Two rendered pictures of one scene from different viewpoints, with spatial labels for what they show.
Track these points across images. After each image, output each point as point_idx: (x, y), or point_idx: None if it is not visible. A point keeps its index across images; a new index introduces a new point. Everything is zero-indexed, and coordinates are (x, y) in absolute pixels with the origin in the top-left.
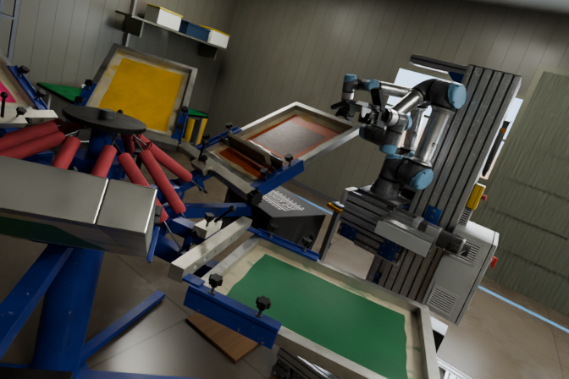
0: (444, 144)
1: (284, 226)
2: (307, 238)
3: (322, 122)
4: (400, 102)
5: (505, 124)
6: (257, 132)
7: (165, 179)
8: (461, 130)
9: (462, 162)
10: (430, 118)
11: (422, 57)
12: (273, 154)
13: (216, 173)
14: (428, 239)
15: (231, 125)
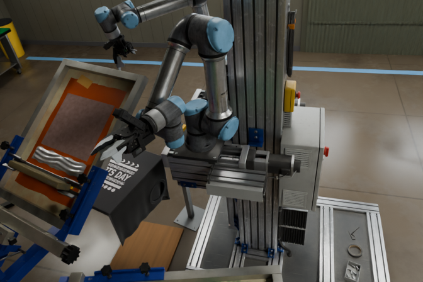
0: (236, 67)
1: (127, 205)
2: (143, 263)
3: (102, 80)
4: (163, 68)
5: (291, 18)
6: (42, 128)
7: None
8: (247, 49)
9: (262, 80)
10: (205, 69)
11: None
12: (70, 161)
13: (19, 233)
14: (258, 185)
15: (7, 145)
